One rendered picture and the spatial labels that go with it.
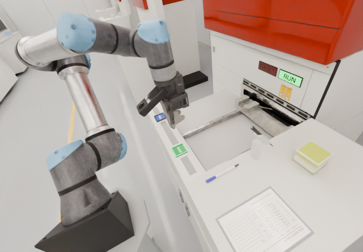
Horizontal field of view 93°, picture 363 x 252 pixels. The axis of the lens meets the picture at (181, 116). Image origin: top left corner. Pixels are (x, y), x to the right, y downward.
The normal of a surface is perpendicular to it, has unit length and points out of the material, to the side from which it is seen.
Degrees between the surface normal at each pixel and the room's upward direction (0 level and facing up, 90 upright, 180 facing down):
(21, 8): 90
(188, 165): 0
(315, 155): 0
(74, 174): 49
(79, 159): 58
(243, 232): 0
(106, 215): 90
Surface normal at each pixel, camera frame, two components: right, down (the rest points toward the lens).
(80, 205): 0.21, -0.48
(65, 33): -0.54, 0.19
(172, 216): -0.16, -0.76
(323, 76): -0.90, 0.38
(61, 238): 0.43, 0.53
